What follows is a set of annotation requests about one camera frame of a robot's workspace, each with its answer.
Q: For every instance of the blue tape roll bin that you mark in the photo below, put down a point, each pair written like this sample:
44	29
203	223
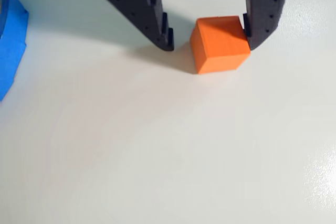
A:
11	37

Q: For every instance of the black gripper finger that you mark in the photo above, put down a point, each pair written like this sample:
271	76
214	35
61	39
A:
265	3
136	3

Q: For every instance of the small orange cube block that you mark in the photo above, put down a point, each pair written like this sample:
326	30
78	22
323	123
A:
220	48

